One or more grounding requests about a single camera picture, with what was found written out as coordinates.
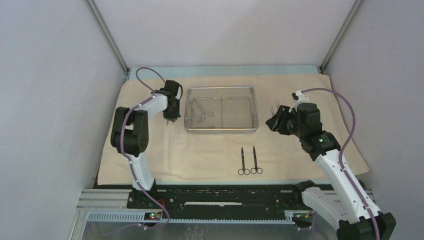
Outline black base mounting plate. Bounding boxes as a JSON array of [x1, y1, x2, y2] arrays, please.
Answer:
[[127, 180, 316, 211]]

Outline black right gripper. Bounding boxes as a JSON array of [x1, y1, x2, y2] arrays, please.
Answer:
[[265, 104, 306, 139]]

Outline metal surgical scissors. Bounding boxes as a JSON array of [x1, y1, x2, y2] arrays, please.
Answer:
[[250, 146, 263, 175]]

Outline beige cloth wrap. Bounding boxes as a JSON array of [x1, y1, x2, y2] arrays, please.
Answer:
[[99, 74, 369, 185]]

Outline aluminium frame rail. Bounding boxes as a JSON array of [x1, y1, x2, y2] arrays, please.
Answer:
[[78, 188, 380, 226]]

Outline metal hemostat clamp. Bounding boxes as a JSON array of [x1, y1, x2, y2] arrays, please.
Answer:
[[189, 98, 214, 123]]

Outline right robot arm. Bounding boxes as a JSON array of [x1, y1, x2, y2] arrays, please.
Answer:
[[266, 90, 397, 240]]

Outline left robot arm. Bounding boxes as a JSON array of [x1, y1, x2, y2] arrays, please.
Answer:
[[110, 80, 184, 208]]

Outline thin metal needle tweezers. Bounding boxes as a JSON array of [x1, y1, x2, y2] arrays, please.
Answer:
[[270, 101, 281, 116]]

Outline metal surgical instrument tray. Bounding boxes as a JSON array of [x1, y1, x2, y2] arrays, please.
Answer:
[[184, 86, 259, 135]]

